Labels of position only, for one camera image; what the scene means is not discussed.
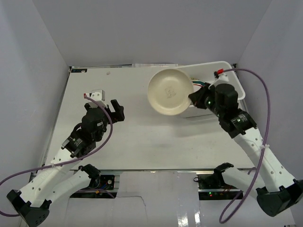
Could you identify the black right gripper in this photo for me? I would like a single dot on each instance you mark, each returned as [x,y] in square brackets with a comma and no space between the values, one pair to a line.
[197,98]

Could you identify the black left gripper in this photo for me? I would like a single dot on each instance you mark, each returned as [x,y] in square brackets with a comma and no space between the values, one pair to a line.
[111,113]

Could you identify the white plate green red rim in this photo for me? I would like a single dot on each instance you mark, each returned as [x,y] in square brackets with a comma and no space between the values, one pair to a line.
[197,83]

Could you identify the cream round plate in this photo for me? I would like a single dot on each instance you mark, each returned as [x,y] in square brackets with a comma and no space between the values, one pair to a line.
[168,92]

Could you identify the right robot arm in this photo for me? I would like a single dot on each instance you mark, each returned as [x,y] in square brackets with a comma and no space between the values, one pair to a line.
[279,189]

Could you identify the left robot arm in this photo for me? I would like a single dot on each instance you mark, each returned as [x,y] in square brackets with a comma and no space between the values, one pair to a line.
[32,202]

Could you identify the white plastic bin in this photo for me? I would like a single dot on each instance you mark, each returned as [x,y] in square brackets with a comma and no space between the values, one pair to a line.
[205,73]

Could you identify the black label sticker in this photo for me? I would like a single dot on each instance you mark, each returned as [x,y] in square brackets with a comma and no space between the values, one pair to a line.
[78,70]

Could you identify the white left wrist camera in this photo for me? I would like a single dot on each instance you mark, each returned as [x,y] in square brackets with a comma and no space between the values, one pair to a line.
[98,96]

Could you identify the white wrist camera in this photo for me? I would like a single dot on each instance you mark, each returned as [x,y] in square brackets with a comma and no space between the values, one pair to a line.
[220,78]
[98,96]

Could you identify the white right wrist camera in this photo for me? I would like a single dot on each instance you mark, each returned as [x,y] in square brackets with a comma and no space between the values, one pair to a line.
[220,78]

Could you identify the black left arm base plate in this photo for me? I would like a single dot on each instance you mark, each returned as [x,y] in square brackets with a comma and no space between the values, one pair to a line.
[103,182]

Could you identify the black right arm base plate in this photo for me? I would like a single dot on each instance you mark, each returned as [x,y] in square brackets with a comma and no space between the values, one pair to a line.
[207,181]

